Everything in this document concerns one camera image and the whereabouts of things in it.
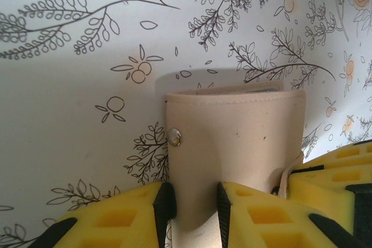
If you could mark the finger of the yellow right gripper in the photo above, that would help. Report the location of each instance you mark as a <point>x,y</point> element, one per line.
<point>319,190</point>
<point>348,155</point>

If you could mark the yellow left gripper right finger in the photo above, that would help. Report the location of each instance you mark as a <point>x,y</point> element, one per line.
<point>267,222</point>

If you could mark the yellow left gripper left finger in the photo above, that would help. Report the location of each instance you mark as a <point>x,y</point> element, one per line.
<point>116,222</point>

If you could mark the beige leather card holder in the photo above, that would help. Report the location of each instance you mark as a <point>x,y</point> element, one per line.
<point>232,132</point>

